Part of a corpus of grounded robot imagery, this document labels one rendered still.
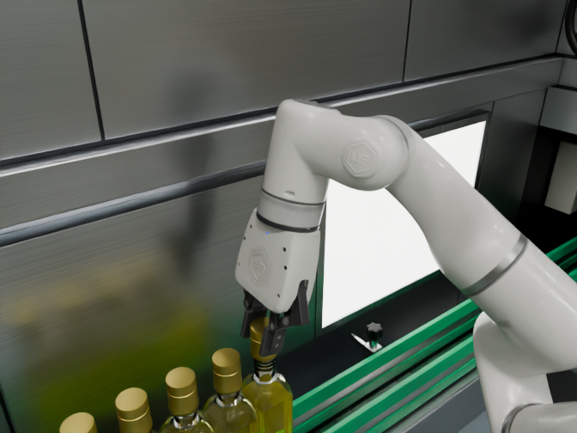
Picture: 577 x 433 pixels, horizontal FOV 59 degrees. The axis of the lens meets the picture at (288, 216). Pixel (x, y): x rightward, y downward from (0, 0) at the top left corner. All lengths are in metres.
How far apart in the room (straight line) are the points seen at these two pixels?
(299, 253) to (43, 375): 0.35
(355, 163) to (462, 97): 0.52
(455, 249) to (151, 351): 0.43
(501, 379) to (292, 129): 0.36
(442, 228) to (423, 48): 0.42
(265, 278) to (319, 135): 0.18
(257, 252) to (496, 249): 0.26
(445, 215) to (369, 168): 0.13
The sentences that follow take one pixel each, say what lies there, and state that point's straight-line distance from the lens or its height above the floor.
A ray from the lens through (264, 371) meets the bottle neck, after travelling 0.68.
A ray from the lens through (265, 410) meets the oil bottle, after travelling 0.71.
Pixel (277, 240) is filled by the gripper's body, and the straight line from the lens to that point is 0.57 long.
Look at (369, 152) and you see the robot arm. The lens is 0.50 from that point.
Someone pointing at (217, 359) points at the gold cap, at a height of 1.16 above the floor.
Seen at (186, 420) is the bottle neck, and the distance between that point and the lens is 0.65.
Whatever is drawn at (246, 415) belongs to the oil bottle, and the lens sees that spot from 0.69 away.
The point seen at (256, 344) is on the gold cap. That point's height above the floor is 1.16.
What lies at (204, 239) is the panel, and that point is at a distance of 0.69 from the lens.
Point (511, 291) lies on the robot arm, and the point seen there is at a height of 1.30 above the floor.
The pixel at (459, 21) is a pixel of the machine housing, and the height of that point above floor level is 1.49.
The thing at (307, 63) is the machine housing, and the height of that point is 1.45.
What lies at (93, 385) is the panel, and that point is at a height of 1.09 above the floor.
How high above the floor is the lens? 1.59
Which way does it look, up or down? 27 degrees down
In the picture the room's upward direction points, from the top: straight up
